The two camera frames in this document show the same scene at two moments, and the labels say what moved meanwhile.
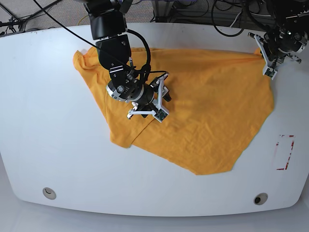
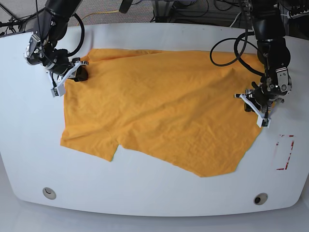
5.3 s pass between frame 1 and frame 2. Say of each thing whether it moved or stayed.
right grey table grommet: stayed
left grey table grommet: stayed
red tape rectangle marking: stayed
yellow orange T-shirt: moved
